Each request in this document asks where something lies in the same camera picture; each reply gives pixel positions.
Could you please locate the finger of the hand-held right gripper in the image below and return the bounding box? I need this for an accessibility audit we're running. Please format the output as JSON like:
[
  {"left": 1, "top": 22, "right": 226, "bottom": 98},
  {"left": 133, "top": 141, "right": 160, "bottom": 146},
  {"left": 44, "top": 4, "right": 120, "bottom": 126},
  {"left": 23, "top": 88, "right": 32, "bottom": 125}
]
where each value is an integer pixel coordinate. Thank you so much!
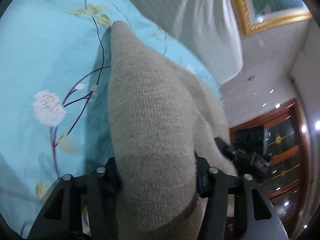
[{"left": 214, "top": 137, "right": 237, "bottom": 162}]

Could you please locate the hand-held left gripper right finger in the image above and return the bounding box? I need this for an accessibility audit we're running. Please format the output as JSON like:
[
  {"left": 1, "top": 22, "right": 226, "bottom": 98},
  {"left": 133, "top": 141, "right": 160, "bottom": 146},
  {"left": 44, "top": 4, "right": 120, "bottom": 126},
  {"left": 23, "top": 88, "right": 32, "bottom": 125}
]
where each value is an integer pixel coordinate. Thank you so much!
[{"left": 194, "top": 155, "right": 289, "bottom": 240}]

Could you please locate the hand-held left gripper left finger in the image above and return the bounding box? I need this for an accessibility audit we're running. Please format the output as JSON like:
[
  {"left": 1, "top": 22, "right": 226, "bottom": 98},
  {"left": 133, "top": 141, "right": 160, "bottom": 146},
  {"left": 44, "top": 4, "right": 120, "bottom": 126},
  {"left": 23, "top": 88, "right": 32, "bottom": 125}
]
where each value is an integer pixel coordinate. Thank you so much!
[{"left": 27, "top": 157, "right": 122, "bottom": 240}]

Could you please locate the beige knit sweater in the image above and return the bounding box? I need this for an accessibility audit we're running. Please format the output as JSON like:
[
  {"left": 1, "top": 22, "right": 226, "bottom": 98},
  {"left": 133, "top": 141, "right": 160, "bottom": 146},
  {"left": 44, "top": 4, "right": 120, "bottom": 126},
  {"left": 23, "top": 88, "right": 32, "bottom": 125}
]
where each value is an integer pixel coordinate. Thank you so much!
[{"left": 107, "top": 21, "right": 238, "bottom": 240}]

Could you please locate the black device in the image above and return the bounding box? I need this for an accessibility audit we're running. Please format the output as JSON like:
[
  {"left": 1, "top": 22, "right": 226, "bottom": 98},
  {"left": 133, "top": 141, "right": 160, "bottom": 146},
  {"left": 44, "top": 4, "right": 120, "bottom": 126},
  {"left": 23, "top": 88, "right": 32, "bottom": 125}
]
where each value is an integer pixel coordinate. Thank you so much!
[{"left": 235, "top": 126, "right": 266, "bottom": 153}]

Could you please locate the wooden glass cabinet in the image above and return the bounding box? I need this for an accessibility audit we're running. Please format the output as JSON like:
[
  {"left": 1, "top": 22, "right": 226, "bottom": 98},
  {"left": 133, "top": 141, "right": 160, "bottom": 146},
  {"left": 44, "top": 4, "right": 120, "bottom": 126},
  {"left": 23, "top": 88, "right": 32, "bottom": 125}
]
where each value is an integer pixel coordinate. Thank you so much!
[{"left": 229, "top": 99, "right": 310, "bottom": 240}]

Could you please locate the blue floral bed sheet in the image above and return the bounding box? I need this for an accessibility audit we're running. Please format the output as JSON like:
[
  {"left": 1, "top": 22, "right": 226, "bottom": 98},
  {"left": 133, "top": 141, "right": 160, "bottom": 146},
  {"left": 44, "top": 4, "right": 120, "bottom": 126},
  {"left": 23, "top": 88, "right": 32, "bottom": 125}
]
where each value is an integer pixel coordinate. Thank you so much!
[{"left": 0, "top": 0, "right": 223, "bottom": 240}]

